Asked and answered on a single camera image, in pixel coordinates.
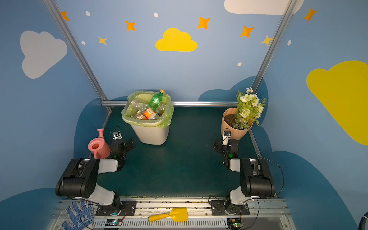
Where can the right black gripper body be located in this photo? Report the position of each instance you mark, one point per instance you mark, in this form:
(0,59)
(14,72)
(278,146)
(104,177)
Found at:
(219,146)

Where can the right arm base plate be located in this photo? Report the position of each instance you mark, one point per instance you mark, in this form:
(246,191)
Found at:
(226,208)

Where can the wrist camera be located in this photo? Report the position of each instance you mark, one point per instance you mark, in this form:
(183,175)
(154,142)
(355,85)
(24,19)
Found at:
(116,135)
(226,136)

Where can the yellow plastic shovel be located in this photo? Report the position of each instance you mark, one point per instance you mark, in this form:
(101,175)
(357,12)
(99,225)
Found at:
(176,214)

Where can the white artificial flowers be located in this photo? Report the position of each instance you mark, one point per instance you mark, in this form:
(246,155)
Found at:
(250,106)

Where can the green plastic bin liner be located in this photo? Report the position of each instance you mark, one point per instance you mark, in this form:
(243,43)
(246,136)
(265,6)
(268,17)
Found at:
(130,111)

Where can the controller board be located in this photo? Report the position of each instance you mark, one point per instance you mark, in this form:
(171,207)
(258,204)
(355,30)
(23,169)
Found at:
(113,222)
(234,224)

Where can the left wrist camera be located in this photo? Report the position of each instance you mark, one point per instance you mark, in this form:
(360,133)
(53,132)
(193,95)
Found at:
(116,135)

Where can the white trash bin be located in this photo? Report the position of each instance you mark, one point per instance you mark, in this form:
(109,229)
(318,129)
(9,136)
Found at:
(151,135)

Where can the orange label bottle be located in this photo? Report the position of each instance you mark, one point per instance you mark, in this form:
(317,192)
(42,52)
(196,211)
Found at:
(150,114)

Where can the blue dotted work glove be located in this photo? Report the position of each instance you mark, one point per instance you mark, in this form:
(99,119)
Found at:
(81,216)

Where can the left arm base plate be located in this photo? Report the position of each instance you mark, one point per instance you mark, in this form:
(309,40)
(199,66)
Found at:
(127,208)

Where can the left controller board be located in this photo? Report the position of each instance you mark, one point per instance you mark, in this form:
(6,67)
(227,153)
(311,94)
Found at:
(113,222)

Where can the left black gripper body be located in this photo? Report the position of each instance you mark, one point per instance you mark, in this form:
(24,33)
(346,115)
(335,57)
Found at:
(126,145)

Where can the right controller board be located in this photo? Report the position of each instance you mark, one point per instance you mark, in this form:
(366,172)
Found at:
(234,224)

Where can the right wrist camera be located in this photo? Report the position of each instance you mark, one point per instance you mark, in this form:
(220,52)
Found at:
(226,136)

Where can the green plastic bottle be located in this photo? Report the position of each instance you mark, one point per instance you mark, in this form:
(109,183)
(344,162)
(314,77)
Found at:
(156,100)

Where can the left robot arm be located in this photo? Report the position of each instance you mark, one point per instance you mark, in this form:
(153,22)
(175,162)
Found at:
(79,180)

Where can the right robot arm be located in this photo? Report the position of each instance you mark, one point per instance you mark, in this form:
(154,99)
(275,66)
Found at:
(256,180)

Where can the pink watering can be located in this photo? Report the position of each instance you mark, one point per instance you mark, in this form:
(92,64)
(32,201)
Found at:
(99,147)

